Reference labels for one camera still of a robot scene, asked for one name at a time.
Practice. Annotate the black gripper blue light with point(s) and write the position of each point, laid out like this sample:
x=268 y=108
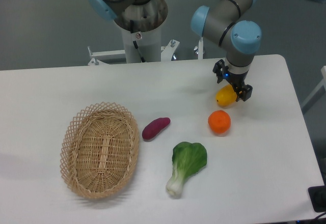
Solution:
x=242 y=90

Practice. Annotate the yellow mango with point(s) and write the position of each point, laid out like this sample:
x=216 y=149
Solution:
x=225 y=96

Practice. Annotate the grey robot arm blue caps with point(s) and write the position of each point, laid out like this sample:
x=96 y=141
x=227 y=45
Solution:
x=140 y=22

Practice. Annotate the orange fruit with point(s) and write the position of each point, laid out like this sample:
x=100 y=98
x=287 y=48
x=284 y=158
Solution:
x=219 y=121

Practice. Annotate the white furniture leg right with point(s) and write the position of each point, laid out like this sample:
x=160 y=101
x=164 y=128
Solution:
x=315 y=94

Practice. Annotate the green bok choy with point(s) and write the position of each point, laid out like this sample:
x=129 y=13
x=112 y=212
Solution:
x=187 y=160

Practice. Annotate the purple sweet potato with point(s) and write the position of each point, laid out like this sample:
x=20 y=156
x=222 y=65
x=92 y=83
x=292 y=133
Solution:
x=154 y=128

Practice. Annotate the black device at table edge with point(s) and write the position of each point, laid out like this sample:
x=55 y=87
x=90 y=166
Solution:
x=317 y=197

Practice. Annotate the woven wicker basket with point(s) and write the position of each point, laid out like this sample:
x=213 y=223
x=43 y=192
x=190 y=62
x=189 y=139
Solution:
x=100 y=150

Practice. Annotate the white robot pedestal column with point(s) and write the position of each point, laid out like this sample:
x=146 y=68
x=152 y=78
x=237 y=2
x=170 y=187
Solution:
x=142 y=47

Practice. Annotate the white metal base frame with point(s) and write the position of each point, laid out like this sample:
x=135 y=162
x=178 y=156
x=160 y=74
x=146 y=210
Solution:
x=167 y=53

